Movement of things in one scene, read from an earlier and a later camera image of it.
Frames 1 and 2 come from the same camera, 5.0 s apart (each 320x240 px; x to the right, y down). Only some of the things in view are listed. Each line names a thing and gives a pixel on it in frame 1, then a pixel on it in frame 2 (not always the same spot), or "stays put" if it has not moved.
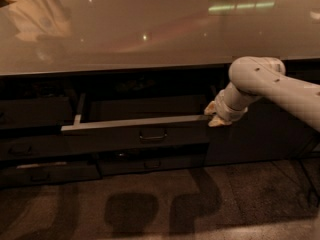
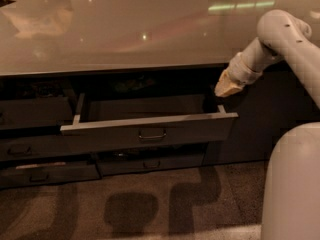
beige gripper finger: x=217 y=121 -> x=226 y=86
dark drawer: x=28 y=146 stays put
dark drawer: x=41 y=112 stays put
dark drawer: x=50 y=172 stays put
